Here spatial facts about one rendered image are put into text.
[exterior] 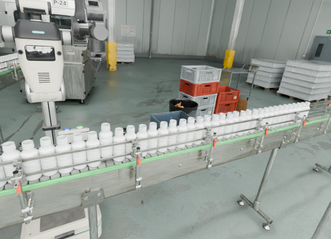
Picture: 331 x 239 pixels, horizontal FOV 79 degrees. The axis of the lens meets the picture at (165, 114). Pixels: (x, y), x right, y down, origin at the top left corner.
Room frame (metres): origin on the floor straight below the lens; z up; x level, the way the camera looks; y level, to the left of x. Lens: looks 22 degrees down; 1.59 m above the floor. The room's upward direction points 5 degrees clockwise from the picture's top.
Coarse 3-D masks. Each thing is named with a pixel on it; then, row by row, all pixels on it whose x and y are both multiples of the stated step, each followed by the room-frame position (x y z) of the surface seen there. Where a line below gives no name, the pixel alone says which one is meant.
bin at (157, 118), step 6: (150, 114) 1.57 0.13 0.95; (156, 114) 1.59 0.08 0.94; (162, 114) 1.62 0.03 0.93; (168, 114) 1.66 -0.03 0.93; (174, 114) 1.69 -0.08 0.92; (180, 114) 1.72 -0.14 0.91; (186, 114) 1.64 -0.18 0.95; (150, 120) 1.57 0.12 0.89; (156, 120) 1.47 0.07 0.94; (162, 120) 1.63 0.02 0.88; (168, 120) 1.66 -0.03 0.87; (186, 120) 1.63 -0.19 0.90
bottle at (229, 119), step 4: (228, 112) 1.20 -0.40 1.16; (228, 116) 1.17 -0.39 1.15; (232, 116) 1.18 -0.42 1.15; (228, 120) 1.16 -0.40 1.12; (232, 120) 1.17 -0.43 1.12; (228, 128) 1.15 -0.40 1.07; (224, 132) 1.16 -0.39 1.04; (228, 132) 1.16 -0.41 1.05; (224, 136) 1.16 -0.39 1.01; (228, 136) 1.16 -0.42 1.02
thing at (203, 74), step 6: (186, 66) 3.56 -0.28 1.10; (192, 66) 3.64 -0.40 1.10; (198, 66) 3.73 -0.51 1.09; (204, 66) 3.83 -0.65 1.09; (186, 72) 3.39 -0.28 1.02; (192, 72) 3.28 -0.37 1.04; (198, 72) 3.20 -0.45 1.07; (204, 72) 3.30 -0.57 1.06; (210, 72) 3.73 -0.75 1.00; (216, 72) 3.48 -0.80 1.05; (186, 78) 3.37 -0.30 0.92; (192, 78) 3.26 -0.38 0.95; (198, 78) 3.21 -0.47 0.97; (204, 78) 3.31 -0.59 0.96; (210, 78) 3.40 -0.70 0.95; (216, 78) 3.49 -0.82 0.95
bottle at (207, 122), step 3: (204, 117) 1.10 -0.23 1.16; (207, 117) 1.08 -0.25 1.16; (210, 117) 1.10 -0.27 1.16; (204, 120) 1.09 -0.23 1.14; (207, 120) 1.08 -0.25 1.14; (204, 123) 1.08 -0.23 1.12; (207, 123) 1.08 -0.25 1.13; (210, 123) 1.09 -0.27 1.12; (204, 126) 1.07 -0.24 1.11; (207, 126) 1.07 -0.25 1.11; (210, 126) 1.08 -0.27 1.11; (204, 132) 1.07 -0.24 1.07; (204, 135) 1.07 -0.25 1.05; (201, 141) 1.08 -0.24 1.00; (204, 141) 1.07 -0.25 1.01
